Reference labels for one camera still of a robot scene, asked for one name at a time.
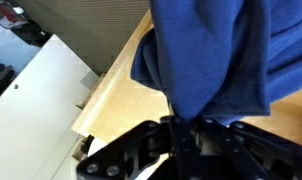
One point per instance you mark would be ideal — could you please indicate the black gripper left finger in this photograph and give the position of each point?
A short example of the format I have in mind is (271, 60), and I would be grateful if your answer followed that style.
(177, 143)

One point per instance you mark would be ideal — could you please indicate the dark blue shirt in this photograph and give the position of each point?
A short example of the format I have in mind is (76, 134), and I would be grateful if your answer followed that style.
(207, 50)

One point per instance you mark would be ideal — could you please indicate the brown leather armchair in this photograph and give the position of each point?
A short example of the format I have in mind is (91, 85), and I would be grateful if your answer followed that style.
(134, 100)

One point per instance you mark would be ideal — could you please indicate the dark clutter item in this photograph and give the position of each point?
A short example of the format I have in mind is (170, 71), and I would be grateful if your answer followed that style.
(1, 78)

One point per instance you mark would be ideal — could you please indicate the red white packet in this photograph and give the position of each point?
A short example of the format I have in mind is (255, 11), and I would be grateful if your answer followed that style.
(7, 13)

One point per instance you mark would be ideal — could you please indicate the black small object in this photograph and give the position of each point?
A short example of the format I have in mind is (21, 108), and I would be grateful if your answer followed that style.
(31, 33)

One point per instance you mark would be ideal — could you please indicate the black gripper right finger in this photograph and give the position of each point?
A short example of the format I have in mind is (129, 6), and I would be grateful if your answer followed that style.
(231, 146)

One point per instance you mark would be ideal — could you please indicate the white flat panel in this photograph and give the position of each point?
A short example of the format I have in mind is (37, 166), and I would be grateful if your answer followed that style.
(34, 116)

